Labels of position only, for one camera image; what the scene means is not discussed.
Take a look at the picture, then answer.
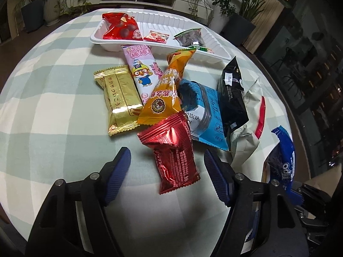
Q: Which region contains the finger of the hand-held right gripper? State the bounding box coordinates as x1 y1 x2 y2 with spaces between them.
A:
293 182 335 227

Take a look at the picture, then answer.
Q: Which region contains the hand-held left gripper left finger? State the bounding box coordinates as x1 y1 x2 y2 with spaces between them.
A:
25 147 132 257

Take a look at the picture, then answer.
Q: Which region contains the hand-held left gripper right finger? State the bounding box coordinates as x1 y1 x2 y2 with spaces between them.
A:
204 148 303 257

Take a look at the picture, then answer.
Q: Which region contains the white packet with red stripe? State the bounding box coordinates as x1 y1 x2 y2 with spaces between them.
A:
229 78 266 170

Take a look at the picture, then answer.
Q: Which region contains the dark blue cookie packet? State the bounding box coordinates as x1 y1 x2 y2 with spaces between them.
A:
264 125 296 190

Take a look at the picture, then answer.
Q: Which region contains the dark red foil packet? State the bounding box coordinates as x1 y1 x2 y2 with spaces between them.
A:
137 111 201 195

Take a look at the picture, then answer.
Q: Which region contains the light blue snack packet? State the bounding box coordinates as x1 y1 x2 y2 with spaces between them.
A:
178 79 230 152

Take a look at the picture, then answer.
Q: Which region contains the black snack packet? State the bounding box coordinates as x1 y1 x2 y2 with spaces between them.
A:
218 56 249 134

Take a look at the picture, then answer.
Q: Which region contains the gold wafer packet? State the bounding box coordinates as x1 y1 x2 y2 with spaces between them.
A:
94 65 144 137

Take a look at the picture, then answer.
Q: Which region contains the orange snack packet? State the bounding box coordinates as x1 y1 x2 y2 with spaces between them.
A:
137 48 197 126

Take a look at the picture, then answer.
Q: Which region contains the pink cartoon snack packet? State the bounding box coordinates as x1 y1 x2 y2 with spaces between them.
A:
121 44 163 105

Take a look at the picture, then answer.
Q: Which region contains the clear packet of dark snacks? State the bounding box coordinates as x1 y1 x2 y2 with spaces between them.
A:
174 28 208 52

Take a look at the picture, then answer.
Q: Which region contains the small strawberry print packet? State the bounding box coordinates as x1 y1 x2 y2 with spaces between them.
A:
143 31 170 44

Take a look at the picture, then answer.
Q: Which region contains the red chocolate ball packet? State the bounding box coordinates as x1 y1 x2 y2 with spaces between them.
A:
102 12 144 40

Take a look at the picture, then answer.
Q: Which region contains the white plastic tray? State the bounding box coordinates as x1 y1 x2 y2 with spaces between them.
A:
90 11 232 63

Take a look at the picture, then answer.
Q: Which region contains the glass sliding door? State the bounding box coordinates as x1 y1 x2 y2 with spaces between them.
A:
254 0 343 182

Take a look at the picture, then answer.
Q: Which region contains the large-leaf plant in dark pot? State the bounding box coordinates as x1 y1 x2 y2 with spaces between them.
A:
224 0 292 47

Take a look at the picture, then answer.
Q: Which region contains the bushy plant in white pot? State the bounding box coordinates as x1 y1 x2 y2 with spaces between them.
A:
210 0 236 33

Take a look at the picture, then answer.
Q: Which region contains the beige curtain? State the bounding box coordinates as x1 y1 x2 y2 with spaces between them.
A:
242 0 298 55

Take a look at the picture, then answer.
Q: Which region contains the small plant in pale pot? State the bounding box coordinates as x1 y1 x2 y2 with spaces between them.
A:
43 0 65 27

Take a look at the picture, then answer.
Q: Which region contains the tall plant in dark pot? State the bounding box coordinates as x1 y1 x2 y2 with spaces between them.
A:
16 0 47 34

